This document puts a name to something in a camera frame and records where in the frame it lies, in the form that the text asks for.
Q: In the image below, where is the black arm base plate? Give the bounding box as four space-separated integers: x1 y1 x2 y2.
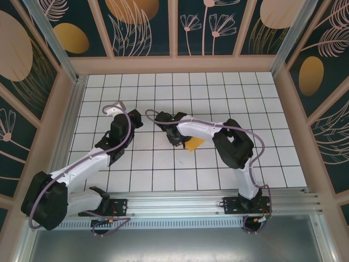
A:
222 195 273 215
78 198 129 218

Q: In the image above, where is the long aluminium base rail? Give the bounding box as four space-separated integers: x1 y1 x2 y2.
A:
26 190 325 219

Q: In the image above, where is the aluminium side rail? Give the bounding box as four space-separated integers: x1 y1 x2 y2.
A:
43 76 88 197

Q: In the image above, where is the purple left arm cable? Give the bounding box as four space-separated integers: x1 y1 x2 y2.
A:
27 104 133 238

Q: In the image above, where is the grey metal sheet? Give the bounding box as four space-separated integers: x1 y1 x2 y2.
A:
16 229 339 262

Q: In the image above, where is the slotted metal cable tray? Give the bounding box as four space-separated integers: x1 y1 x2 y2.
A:
38 217 314 230

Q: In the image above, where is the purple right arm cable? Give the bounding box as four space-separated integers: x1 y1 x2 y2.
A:
145 109 273 235

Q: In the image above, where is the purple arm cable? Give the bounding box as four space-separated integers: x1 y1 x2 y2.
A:
27 104 133 238
145 109 273 235

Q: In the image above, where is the aluminium corner post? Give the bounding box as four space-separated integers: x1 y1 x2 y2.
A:
23 0 80 82
269 0 320 80

